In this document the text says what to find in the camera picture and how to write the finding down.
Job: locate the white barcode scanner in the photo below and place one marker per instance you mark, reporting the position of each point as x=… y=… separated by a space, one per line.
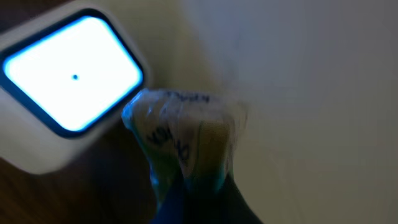
x=65 y=77

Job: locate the small green wipes pack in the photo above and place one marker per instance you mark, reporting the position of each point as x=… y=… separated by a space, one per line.
x=186 y=133

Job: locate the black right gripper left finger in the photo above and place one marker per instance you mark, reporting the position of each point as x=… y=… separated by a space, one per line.
x=173 y=210

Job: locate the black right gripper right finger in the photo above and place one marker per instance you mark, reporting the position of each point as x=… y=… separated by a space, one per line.
x=233 y=207

